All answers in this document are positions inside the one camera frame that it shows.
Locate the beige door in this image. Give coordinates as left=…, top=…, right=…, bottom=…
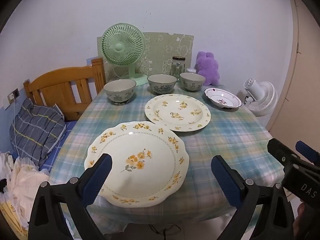
left=265, top=0, right=320, bottom=155

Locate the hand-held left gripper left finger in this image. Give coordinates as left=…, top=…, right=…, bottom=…
left=29, top=154, right=112, bottom=240

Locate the green desk fan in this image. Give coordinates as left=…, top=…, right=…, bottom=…
left=101, top=23, right=150, bottom=87

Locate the plaid tablecloth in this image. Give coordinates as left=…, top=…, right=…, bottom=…
left=47, top=79, right=285, bottom=233

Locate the grey plaid pillow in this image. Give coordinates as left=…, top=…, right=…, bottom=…
left=9, top=97, right=67, bottom=167

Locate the round yellow floral plate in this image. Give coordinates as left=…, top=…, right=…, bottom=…
left=144, top=94, right=212, bottom=132

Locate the glass jar with dark lid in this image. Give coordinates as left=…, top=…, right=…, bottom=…
left=171, top=56, right=186, bottom=78

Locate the grey-green floral ceramic bowl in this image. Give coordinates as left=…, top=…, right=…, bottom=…
left=147, top=74, right=177, bottom=96
left=179, top=72, right=206, bottom=92
left=103, top=79, right=137, bottom=105

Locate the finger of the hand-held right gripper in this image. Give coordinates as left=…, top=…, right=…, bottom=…
left=296, top=141, right=320, bottom=164
left=267, top=138, right=304, bottom=167

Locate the green printed mat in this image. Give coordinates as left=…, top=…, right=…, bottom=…
left=97, top=31, right=195, bottom=83

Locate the purple plush toy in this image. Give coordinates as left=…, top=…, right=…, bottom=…
left=195, top=51, right=220, bottom=85

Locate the scalloped yellow floral plate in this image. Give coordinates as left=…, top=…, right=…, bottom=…
left=84, top=121, right=190, bottom=208

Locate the wall outlet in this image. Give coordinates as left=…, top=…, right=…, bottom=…
left=7, top=88, right=20, bottom=103

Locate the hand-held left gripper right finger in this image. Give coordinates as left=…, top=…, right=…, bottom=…
left=211, top=155, right=295, bottom=240

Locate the pile of white clothes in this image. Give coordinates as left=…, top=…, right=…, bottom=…
left=0, top=151, right=50, bottom=239

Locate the white plate with red pattern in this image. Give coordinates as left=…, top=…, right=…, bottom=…
left=204, top=87, right=242, bottom=110

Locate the white fan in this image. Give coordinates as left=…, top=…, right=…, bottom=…
left=244, top=78, right=278, bottom=117

